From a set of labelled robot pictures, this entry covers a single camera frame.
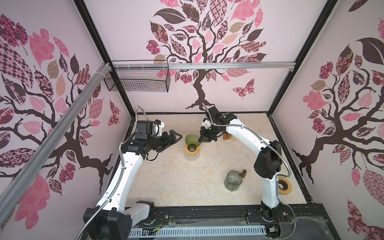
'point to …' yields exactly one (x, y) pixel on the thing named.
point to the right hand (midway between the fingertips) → (198, 138)
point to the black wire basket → (138, 76)
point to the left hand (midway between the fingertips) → (176, 142)
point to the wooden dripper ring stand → (194, 153)
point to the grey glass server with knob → (233, 180)
